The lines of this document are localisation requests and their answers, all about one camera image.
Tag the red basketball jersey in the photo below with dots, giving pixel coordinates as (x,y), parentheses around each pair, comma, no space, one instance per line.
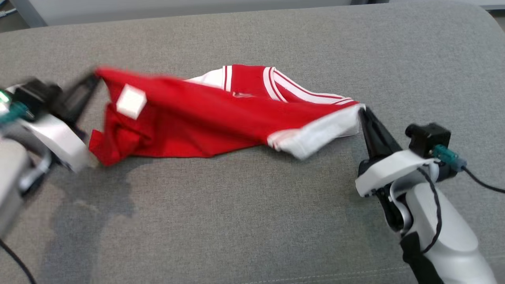
(205,122)

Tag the grey partition post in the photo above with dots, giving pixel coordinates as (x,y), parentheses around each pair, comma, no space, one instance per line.
(27,14)

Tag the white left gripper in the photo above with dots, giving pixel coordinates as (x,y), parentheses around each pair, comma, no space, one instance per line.
(59,138)

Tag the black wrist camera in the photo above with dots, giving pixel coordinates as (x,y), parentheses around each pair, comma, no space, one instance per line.
(37,96)
(428,138)

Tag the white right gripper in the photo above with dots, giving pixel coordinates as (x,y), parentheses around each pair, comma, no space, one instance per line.
(386,169)

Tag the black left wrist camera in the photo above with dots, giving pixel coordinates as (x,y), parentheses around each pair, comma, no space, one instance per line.
(37,96)

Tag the white partition panel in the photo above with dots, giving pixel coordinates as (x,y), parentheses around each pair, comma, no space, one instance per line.
(158,6)
(493,3)

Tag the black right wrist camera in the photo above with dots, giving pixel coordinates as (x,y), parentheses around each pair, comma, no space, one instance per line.
(428,138)

